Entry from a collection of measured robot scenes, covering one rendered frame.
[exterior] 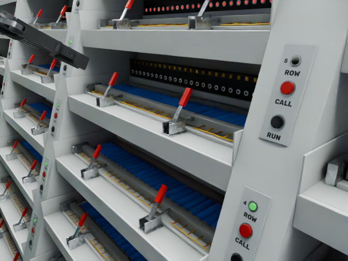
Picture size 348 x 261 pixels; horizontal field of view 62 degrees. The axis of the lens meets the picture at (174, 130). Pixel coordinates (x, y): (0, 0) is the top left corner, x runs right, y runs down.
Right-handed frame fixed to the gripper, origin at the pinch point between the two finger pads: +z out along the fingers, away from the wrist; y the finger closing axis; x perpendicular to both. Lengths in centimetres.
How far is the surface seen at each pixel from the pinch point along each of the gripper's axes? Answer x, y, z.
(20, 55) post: 0, -88, 12
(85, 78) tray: -1.9, -17.7, 13.2
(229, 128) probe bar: -2.9, 35.6, 15.8
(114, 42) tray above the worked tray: 7.8, 1.0, 8.0
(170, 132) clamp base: -7.3, 27.7, 10.7
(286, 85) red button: 3.3, 47.2, 7.3
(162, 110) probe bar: -3.3, 17.2, 16.1
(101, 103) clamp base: -7.0, 1.0, 10.8
